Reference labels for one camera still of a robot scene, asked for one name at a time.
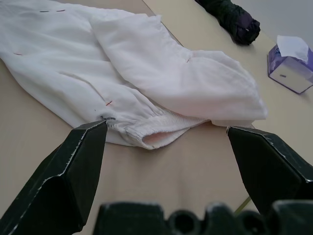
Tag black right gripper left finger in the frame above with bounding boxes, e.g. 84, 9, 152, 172
0, 119, 109, 235

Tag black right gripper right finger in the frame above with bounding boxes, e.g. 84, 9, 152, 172
226, 125, 313, 214

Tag olive green wire hanger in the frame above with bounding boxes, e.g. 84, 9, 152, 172
234, 195, 251, 213

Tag white cloth garment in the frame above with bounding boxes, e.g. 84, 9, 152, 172
0, 0, 269, 150

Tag purple tissue box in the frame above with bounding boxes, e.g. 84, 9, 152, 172
267, 46, 313, 94

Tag white tissue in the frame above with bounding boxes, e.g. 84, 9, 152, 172
276, 35, 309, 62

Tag black folded umbrella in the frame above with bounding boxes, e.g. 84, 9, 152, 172
195, 0, 261, 47

